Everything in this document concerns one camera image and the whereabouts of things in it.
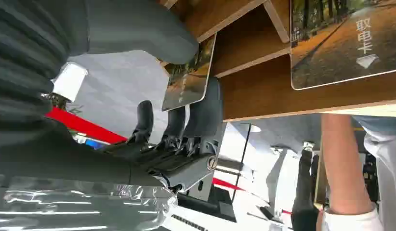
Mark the red banner stripe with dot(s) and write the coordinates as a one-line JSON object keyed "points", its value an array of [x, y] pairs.
{"points": [[86, 127]]}

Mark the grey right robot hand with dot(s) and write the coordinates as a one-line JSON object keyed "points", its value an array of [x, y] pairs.
{"points": [[73, 162]]}

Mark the ribbed grey right arm sleeve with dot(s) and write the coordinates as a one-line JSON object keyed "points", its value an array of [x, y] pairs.
{"points": [[22, 63]]}

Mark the person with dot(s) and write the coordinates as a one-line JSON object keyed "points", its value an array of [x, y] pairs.
{"points": [[388, 165]]}

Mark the white display booth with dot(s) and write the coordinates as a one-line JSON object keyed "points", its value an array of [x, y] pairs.
{"points": [[265, 165]]}

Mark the clear plastic film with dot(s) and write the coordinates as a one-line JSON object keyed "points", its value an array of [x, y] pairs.
{"points": [[73, 207]]}

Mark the wooden card box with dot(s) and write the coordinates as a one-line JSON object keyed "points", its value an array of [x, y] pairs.
{"points": [[258, 86]]}

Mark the white box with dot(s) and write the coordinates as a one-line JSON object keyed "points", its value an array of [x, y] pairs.
{"points": [[69, 81]]}

